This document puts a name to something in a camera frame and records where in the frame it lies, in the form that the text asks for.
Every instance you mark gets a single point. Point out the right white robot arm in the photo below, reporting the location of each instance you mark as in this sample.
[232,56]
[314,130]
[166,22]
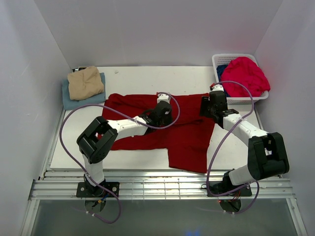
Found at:
[267,155]

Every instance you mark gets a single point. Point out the dark blue t shirt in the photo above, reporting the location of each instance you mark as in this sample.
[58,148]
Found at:
[220,69]

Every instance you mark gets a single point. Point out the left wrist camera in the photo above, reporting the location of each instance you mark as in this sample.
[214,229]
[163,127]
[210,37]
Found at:
[163,97]

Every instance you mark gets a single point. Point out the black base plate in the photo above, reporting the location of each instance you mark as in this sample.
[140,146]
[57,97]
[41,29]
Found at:
[224,189]
[110,189]

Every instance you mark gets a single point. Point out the folded beige t shirt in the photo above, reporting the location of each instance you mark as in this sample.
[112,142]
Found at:
[85,83]

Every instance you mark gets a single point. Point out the white plastic basket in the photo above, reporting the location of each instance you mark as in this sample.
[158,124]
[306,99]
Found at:
[222,59]

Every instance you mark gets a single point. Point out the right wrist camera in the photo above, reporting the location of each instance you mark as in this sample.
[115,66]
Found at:
[216,87]

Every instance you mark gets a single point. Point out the aluminium rail frame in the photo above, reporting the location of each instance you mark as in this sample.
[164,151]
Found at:
[159,203]

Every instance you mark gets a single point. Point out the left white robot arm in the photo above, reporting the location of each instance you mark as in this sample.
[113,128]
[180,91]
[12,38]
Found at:
[98,138]

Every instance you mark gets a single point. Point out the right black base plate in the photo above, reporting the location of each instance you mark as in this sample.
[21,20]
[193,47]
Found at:
[224,189]

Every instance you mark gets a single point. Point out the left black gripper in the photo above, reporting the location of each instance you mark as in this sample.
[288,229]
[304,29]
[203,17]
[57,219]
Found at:
[170,121]

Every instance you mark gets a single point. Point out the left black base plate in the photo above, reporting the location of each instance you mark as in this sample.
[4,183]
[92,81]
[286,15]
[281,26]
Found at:
[110,189]

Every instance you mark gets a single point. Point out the folded light blue t shirt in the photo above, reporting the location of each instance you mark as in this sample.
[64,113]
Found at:
[69,104]

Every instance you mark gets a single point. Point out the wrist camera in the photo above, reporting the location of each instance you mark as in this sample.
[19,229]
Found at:
[163,97]
[216,87]

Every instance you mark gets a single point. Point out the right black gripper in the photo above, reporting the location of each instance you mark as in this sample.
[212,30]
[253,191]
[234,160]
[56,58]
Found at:
[205,103]

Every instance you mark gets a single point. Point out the dark red t shirt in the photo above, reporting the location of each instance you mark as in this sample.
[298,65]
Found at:
[187,141]

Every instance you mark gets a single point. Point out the pink crumpled t shirt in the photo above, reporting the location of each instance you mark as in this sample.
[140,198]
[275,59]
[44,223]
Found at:
[243,77]

